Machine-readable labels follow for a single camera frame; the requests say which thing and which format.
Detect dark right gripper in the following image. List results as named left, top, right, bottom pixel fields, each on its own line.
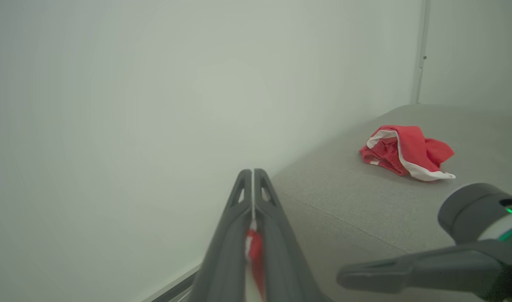
left=336, top=183, right=512, bottom=302

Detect red white striped garment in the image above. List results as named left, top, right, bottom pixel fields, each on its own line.
left=244, top=217, right=268, bottom=302

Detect grey fabric sofa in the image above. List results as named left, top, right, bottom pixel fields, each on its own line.
left=268, top=104, right=512, bottom=302

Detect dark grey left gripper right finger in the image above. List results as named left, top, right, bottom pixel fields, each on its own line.
left=254, top=169, right=332, bottom=302

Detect red shorts with white trim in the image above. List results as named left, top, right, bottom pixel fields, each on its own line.
left=359, top=125, right=457, bottom=182

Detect white black baseboard strip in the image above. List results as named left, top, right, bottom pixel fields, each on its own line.
left=142, top=263, right=203, bottom=302

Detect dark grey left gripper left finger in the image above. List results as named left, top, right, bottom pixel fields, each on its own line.
left=189, top=169, right=254, bottom=302

